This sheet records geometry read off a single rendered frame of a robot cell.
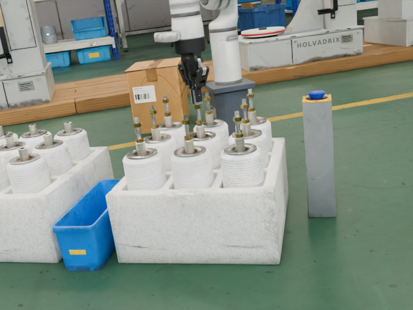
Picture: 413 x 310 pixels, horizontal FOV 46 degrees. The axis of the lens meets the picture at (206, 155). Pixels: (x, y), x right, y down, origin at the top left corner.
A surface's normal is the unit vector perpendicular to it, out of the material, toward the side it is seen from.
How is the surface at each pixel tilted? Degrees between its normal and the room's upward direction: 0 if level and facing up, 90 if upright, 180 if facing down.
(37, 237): 90
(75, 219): 88
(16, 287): 0
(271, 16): 92
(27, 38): 90
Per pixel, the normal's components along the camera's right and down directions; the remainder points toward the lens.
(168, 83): -0.07, 0.32
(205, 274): -0.11, -0.94
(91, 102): 0.23, 0.28
